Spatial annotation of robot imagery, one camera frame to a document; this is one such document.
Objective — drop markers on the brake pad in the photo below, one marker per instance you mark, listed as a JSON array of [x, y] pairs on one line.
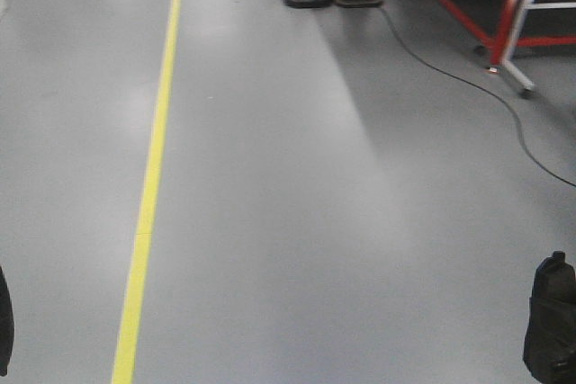
[[549, 347], [7, 326]]

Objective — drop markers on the red metal frame cart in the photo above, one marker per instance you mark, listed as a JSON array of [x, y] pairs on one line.
[[501, 27]]

